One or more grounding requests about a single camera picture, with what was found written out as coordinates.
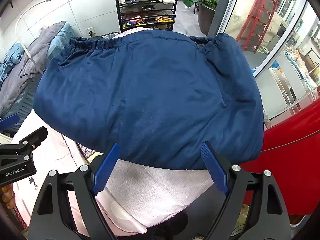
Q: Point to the person's left hand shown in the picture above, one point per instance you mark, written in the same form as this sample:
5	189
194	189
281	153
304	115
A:
8	196

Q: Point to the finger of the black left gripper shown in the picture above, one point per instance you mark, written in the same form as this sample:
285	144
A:
33	140

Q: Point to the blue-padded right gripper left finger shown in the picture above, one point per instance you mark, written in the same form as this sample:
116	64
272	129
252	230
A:
52	216

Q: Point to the pink polka dot bedsheet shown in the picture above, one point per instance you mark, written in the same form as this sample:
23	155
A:
135	197

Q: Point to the black wire rack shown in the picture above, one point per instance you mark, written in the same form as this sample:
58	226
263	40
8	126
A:
152	14

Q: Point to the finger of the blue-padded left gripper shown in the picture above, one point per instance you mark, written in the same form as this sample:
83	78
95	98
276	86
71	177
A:
9	121

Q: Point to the red ladder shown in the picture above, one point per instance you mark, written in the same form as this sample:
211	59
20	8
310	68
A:
253	31

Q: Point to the potted green plant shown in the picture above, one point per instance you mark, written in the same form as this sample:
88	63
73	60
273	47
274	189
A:
207	9

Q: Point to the red fabric bag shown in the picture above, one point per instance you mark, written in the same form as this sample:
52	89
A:
291	152

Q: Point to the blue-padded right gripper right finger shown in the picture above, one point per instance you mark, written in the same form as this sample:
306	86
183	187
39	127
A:
267	217

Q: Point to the navy blue padded jacket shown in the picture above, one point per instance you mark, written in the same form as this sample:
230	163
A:
158	94

